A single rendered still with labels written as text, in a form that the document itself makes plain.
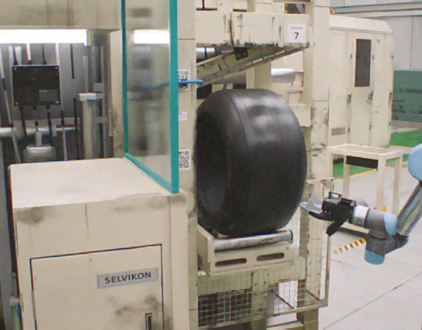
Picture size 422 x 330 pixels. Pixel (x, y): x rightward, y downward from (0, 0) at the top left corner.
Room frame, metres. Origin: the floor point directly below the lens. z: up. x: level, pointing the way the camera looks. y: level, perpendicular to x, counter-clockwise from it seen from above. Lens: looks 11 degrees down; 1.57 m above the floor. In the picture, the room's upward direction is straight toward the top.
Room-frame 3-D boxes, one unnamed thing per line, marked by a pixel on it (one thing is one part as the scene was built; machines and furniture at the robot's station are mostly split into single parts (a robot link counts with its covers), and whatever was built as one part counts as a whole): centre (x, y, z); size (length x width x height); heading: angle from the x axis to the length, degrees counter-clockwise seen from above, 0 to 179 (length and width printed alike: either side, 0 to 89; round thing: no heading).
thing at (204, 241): (2.10, 0.09, 0.90); 0.40 x 0.03 x 0.10; 21
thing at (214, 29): (2.49, -0.09, 1.71); 0.61 x 0.25 x 0.15; 111
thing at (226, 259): (2.03, -0.12, 0.84); 0.36 x 0.09 x 0.06; 111
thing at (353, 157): (4.93, -1.34, 0.40); 0.60 x 0.35 x 0.80; 43
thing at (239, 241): (2.04, -0.13, 0.90); 0.35 x 0.05 x 0.05; 111
